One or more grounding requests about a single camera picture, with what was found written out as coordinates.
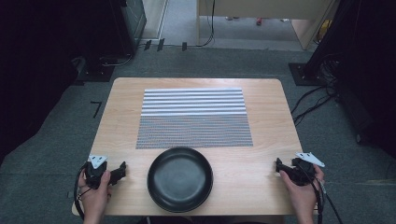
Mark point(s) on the black tape strip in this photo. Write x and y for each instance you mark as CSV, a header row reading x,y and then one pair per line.
x,y
184,46
160,44
147,45

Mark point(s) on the light wooden desk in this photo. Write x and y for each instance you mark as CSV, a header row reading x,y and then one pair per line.
x,y
267,9

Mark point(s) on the small red object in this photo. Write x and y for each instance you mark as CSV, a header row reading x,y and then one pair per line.
x,y
259,21

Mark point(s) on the black tape corner mark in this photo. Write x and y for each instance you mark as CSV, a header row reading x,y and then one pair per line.
x,y
97,107

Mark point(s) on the person's right hand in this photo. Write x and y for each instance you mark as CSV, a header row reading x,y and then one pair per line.
x,y
300,196

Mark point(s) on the grey striped placemat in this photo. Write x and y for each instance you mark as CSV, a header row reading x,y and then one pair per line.
x,y
194,124

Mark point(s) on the dark cabinet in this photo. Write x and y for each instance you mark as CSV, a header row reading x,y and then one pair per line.
x,y
134,21

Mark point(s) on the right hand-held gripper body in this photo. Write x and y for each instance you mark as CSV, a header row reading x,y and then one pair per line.
x,y
303,169

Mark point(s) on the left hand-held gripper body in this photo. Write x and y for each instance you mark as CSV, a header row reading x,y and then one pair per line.
x,y
95,169

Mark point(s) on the person's left hand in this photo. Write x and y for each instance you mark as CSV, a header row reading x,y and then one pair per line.
x,y
95,199

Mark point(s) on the black curtain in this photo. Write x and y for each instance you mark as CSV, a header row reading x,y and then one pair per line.
x,y
367,62
37,62

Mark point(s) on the black stand base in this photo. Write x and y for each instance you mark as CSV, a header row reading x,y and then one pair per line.
x,y
303,74
96,73

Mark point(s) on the black round plate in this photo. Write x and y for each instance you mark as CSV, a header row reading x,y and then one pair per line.
x,y
180,180

